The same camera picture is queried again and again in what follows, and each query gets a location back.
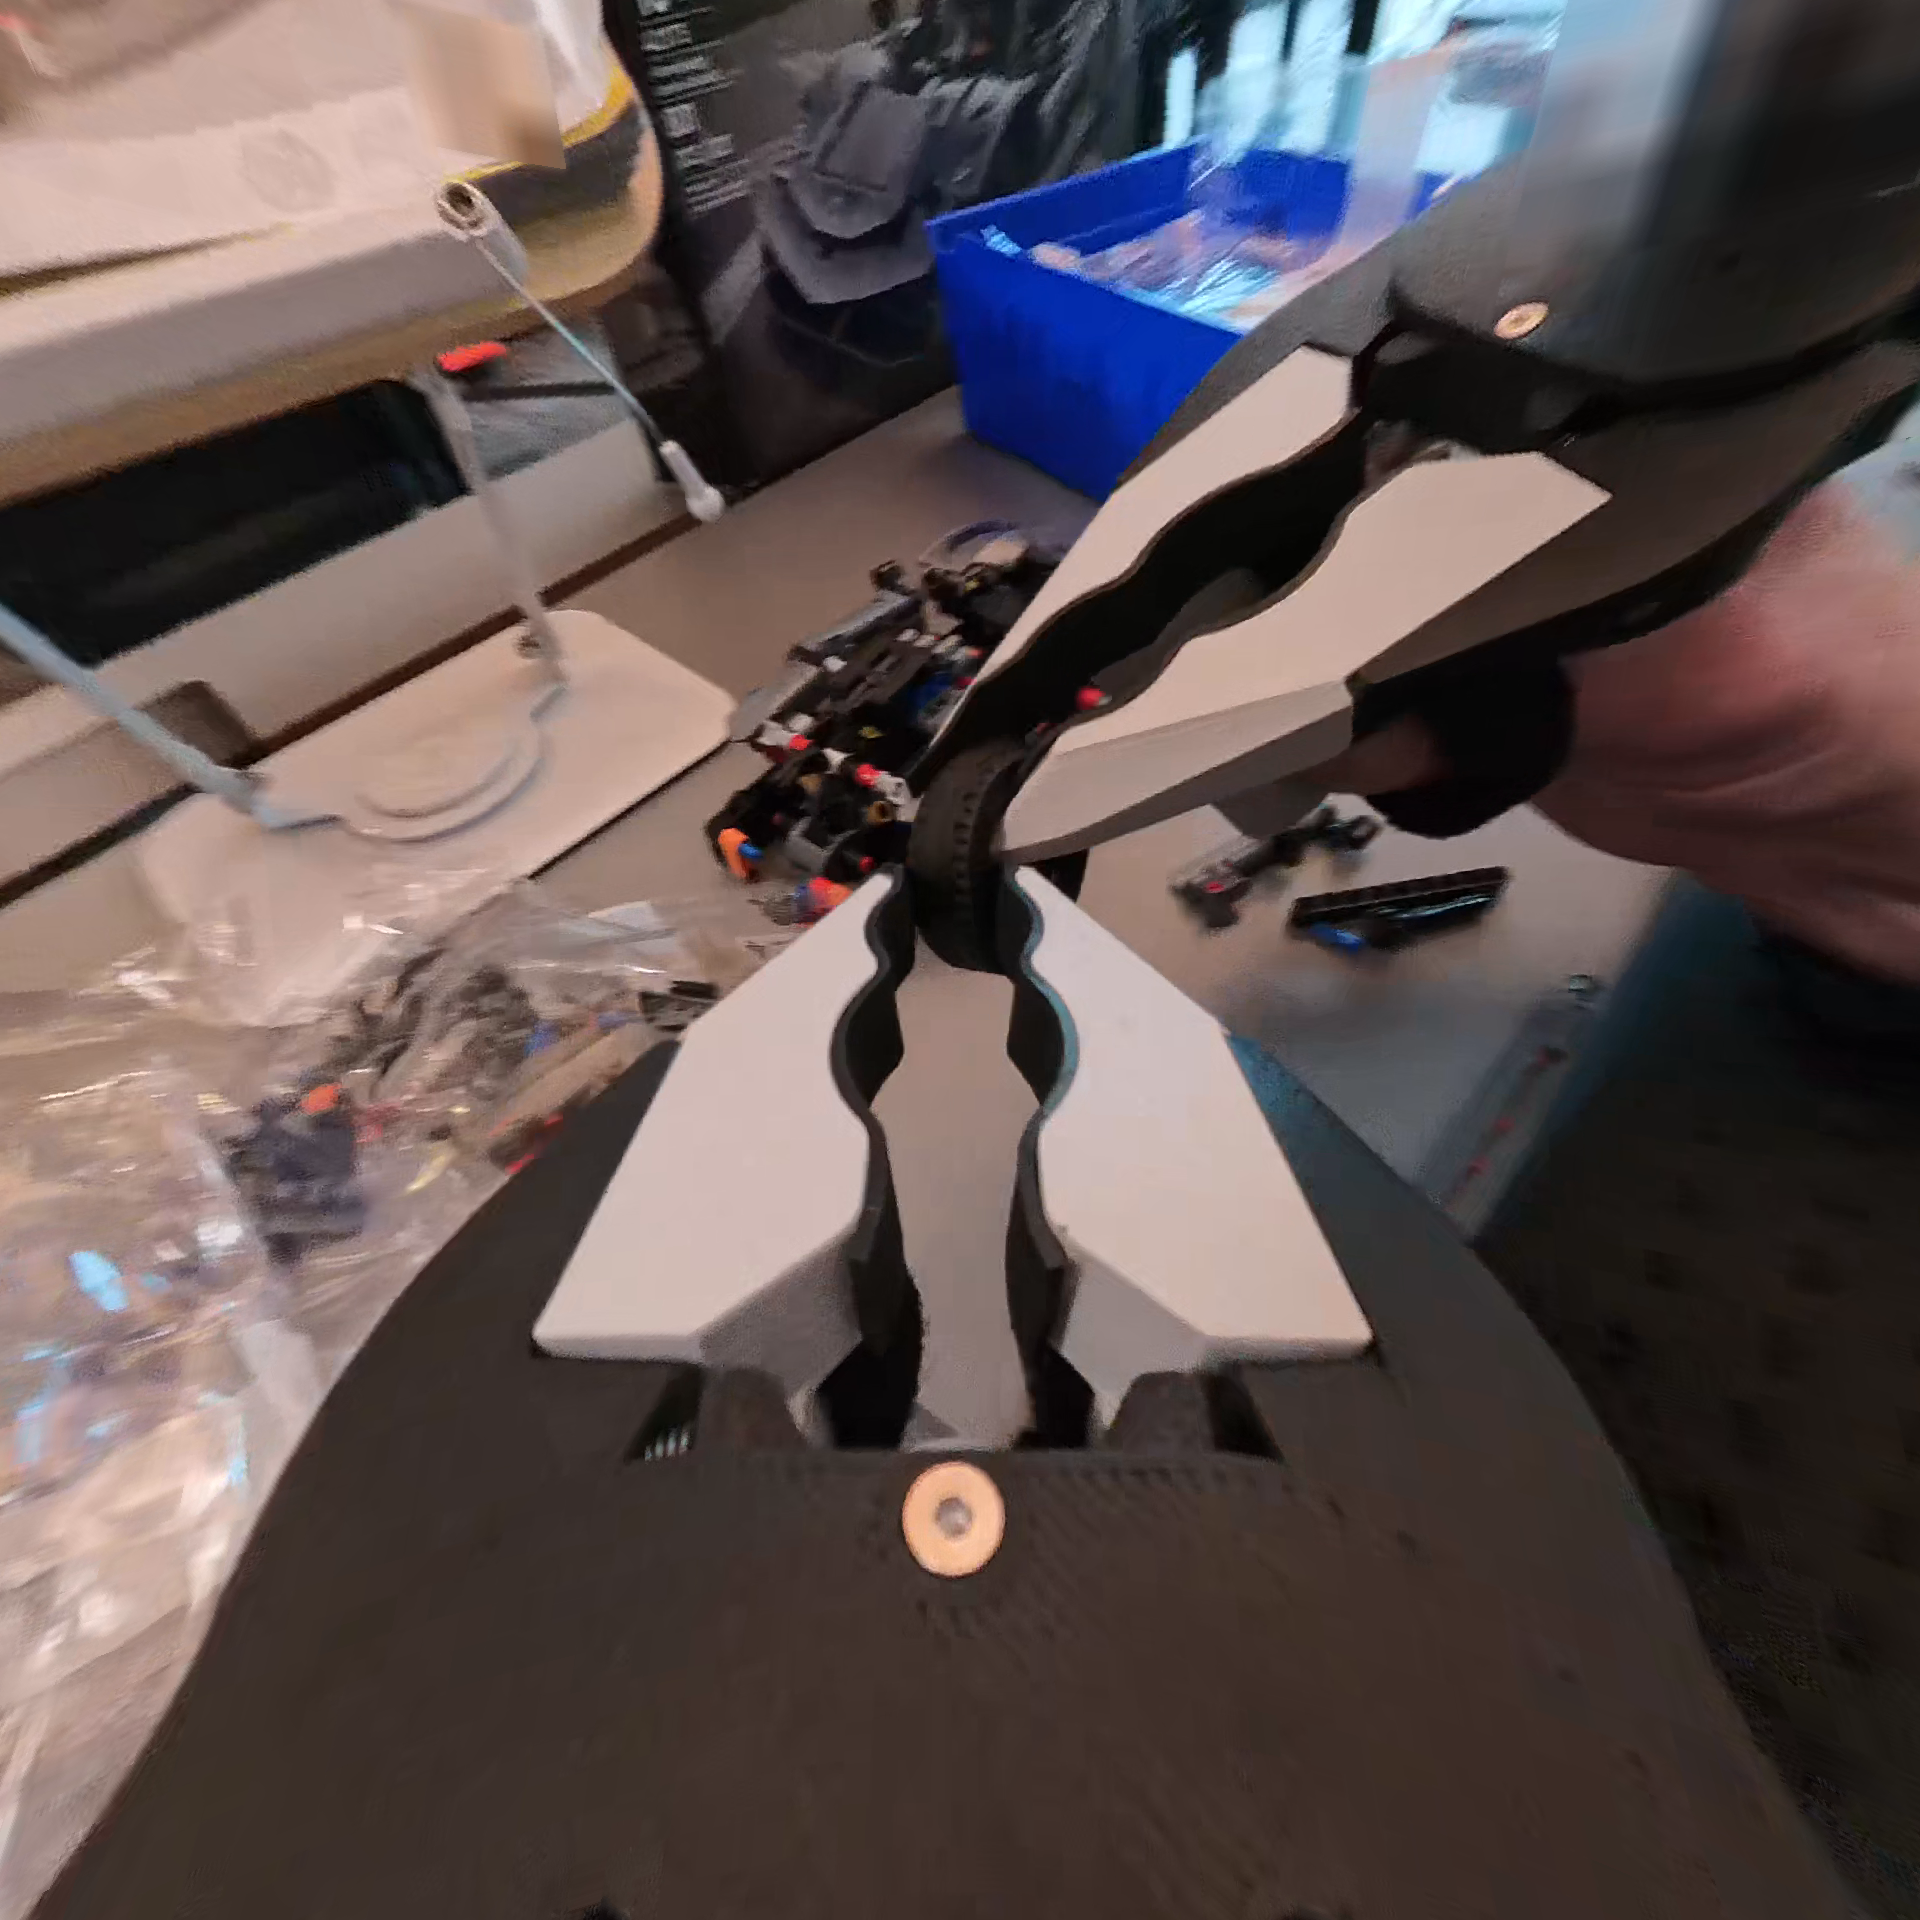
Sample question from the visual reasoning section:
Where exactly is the toy car chassis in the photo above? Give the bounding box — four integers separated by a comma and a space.
709, 522, 1096, 927

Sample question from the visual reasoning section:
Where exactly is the long grey toy bar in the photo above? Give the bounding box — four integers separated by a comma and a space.
1407, 975, 1599, 1240

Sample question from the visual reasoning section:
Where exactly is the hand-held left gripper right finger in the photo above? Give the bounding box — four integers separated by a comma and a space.
1001, 869, 1377, 1442

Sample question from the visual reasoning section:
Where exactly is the person's right hand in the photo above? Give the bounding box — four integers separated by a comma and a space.
1536, 486, 1920, 984

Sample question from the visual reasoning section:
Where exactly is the toy axle assembly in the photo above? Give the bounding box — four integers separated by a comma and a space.
1176, 807, 1382, 927

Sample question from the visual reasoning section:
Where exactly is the small blue bin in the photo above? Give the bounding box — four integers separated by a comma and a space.
925, 139, 1449, 504

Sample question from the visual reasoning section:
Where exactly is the pile of clear plastic bags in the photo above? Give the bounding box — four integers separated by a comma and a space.
0, 885, 731, 1665

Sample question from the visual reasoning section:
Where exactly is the instruction booklet with car picture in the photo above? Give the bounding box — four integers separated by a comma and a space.
0, 0, 662, 285

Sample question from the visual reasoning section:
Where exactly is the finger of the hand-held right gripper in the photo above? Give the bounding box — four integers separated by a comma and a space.
999, 454, 1617, 869
941, 341, 1368, 782

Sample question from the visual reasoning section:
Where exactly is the black rubber toy tire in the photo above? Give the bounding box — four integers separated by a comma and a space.
902, 736, 1042, 982

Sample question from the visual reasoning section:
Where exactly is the black toy beam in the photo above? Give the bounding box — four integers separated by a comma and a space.
1289, 866, 1515, 954

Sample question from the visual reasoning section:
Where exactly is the white folding book stand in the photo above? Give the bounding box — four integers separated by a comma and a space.
0, 181, 742, 921

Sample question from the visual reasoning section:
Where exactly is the heap of unopened clear bags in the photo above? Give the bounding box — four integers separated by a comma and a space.
972, 140, 1412, 332

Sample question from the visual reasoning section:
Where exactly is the black toy set box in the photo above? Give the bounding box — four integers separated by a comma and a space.
608, 0, 1184, 504

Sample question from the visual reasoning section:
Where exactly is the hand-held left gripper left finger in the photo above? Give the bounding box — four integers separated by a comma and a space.
529, 869, 925, 1452

